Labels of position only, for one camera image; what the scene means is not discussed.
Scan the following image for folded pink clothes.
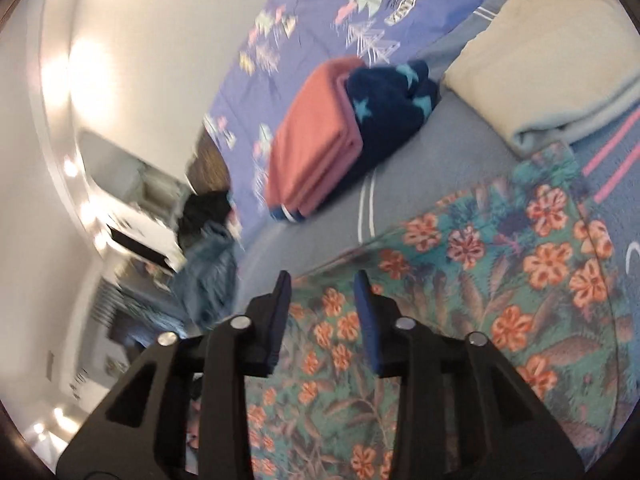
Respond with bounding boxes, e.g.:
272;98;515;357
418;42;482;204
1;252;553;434
264;57;366;212

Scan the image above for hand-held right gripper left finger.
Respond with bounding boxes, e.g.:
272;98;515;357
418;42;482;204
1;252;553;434
55;270;293;480

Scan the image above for brown patterned pillow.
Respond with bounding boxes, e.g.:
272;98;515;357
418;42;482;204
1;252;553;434
187;127;234;197

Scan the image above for crumpled blue blanket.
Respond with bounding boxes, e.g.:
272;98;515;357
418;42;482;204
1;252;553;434
172;222;242;327

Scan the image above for navy star-print garment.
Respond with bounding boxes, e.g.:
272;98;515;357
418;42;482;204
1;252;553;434
272;60;442;224

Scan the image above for blue-grey printed bed sheet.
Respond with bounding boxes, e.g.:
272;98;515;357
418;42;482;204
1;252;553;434
234;0;640;321

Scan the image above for purple tree-print blanket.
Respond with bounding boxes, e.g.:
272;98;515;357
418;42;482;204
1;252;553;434
202;0;543;241

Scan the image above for cream garment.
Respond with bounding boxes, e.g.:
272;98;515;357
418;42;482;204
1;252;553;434
442;0;640;159

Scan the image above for floral long-sleeved shirt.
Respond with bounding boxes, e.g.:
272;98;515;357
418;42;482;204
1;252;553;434
185;142;640;480

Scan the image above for pile of black clothes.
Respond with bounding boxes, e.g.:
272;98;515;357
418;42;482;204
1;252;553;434
177;190;234;252

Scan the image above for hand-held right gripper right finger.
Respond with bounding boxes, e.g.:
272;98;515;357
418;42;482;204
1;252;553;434
352;270;586;480

